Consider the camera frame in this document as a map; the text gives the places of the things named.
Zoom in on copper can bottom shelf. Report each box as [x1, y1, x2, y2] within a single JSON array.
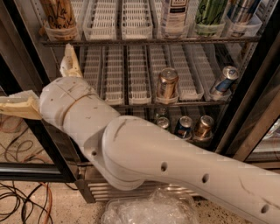
[[193, 115, 214, 142]]

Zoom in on blue striped can top shelf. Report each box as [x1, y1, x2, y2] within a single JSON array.
[[227, 0, 261, 38]]

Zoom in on green can bottom rear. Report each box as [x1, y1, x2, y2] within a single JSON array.
[[154, 107, 168, 120]]

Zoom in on white labelled can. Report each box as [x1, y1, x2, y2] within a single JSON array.
[[160, 0, 189, 39]]

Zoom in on black cables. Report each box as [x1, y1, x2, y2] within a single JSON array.
[[0, 181, 54, 224]]

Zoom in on left glass fridge door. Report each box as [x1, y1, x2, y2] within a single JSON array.
[[0, 0, 80, 183]]

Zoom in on gold can middle shelf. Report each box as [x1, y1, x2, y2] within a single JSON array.
[[156, 67, 179, 104]]

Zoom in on blue silver can middle shelf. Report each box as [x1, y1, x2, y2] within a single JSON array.
[[210, 66, 239, 99]]

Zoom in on blue can bottom shelf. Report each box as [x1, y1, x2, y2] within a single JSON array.
[[174, 115, 193, 139]]

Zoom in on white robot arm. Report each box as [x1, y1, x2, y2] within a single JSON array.
[[0, 45, 280, 224]]

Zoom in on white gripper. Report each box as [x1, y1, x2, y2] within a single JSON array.
[[0, 44, 96, 130]]

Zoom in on orange La Croix can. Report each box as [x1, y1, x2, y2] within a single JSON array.
[[39, 0, 78, 41]]

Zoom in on clear plastic bag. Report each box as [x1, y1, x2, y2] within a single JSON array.
[[101, 188, 200, 224]]

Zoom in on right glass fridge door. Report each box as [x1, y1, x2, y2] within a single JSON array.
[[210, 14, 280, 171]]

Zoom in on orange cable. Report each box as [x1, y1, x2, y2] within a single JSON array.
[[38, 182, 54, 224]]

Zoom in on green can bottom front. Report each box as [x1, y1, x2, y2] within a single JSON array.
[[156, 117, 170, 130]]

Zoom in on glass fridge door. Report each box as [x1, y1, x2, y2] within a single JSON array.
[[0, 0, 80, 183], [210, 14, 280, 171]]

